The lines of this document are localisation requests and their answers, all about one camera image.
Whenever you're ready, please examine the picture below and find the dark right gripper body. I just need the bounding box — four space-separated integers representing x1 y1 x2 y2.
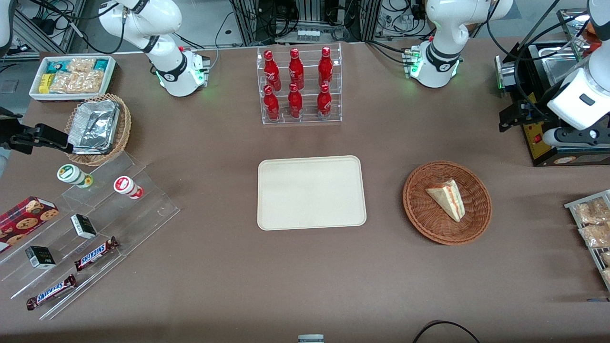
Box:
0 118 23 154

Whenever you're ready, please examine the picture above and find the triangular sandwich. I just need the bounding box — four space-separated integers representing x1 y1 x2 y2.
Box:
425 179 464 223

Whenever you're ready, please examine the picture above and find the small tan wicker basket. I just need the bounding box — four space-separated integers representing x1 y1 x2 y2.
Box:
64 93 132 167

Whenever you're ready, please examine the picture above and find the large brown wicker basket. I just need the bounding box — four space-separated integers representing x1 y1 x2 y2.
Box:
403 161 492 246

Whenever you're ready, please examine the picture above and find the cream plastic tray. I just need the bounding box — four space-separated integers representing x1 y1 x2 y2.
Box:
257 155 367 231

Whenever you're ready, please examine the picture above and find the green lid white cup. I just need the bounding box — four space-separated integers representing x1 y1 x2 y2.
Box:
57 164 93 189

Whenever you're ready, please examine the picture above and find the stack of foil trays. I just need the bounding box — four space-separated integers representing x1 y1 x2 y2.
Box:
68 99 121 155

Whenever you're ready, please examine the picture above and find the black food warmer cabinet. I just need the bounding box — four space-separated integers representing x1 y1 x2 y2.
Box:
495 40 610 167

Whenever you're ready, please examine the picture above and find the steel warmer pan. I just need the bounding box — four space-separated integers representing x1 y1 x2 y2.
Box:
538 45 591 85

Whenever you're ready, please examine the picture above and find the clear rice cracker packet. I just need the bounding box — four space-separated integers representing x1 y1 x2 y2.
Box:
50 70 104 94

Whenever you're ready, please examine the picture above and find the red cookie box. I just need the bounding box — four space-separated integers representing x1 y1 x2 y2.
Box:
0 196 60 253

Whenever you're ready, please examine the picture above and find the white rectangular snack bin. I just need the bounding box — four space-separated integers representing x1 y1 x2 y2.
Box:
29 55 116 103

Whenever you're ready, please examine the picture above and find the red lid white cup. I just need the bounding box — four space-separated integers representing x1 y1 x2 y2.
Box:
113 176 144 200

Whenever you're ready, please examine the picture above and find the small black box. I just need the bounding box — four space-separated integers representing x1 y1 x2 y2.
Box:
71 214 97 239
25 246 56 270

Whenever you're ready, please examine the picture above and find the clear acrylic stepped stand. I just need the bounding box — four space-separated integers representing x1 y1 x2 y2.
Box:
0 151 181 321

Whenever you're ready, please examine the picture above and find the snickers chocolate bar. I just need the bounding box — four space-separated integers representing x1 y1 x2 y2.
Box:
74 236 119 272
26 274 77 311

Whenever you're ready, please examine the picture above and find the red cola bottle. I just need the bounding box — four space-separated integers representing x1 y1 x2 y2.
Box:
317 83 333 120
318 46 334 87
288 83 304 119
264 85 281 121
264 50 282 92
289 48 305 90

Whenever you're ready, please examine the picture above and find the clear acrylic bottle rack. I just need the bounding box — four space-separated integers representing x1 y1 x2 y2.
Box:
256 43 343 125

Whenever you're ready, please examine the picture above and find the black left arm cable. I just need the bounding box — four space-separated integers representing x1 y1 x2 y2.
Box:
486 0 594 120

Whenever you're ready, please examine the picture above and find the grey wire rack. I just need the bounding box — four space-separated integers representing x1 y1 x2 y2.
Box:
565 190 610 291

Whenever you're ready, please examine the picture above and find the black table edge cable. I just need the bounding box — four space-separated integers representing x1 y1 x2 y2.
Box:
412 320 482 343

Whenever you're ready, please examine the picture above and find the aluminium frame rack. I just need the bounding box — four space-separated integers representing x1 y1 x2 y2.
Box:
231 0 382 44

